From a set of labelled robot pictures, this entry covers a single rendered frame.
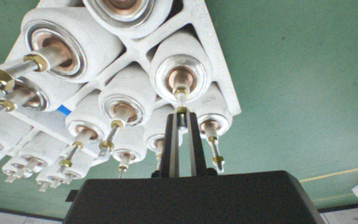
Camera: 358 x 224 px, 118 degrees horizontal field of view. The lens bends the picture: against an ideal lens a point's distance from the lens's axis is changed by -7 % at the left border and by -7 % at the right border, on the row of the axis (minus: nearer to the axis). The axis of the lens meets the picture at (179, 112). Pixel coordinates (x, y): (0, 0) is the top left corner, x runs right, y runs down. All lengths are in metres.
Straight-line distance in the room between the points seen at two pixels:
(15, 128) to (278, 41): 0.84
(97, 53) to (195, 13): 0.15
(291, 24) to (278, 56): 0.09
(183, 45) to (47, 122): 0.50
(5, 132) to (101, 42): 0.42
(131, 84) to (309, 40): 0.55
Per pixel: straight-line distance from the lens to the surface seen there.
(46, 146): 0.57
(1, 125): 0.57
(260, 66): 0.53
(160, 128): 0.26
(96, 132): 0.31
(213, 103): 0.24
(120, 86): 0.22
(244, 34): 0.46
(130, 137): 0.35
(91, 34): 0.22
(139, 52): 0.25
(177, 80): 0.16
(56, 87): 0.29
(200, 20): 0.24
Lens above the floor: 0.41
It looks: 48 degrees down
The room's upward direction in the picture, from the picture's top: 180 degrees clockwise
